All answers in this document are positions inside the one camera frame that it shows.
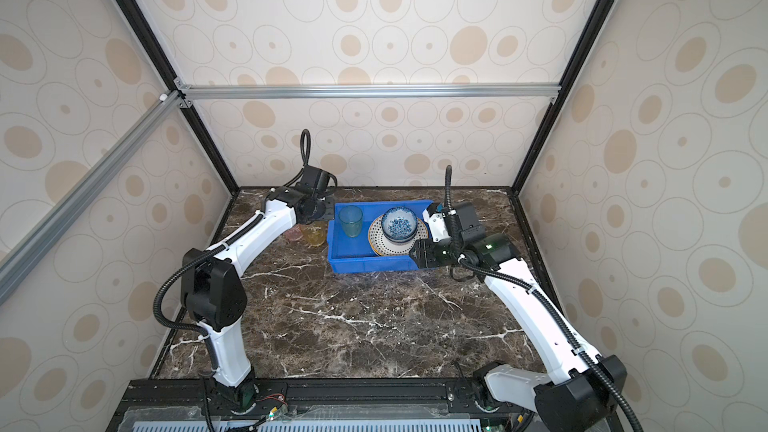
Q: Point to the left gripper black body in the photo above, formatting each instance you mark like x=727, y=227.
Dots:
x=320, y=208

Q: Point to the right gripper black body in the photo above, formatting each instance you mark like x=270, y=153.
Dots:
x=439, y=254

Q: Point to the yellow transparent cup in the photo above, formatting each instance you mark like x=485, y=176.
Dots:
x=314, y=234

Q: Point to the pink transparent cup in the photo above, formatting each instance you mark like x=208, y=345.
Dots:
x=294, y=234

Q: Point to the green transparent cup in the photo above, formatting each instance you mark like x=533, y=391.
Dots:
x=351, y=220

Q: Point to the dotted yellow rim plate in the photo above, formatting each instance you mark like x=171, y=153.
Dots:
x=382, y=246

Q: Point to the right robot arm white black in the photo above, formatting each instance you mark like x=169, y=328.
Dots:
x=579, y=386

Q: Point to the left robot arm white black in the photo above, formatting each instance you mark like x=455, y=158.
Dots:
x=207, y=296

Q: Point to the blue plastic bin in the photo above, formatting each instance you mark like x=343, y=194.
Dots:
x=356, y=255

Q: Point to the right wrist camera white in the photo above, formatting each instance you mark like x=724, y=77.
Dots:
x=435, y=221

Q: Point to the horizontal aluminium frame bar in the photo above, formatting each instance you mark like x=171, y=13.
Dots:
x=373, y=91

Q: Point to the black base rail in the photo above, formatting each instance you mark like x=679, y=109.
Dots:
x=291, y=404

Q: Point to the left diagonal aluminium frame bar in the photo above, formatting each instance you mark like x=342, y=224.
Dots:
x=22, y=260

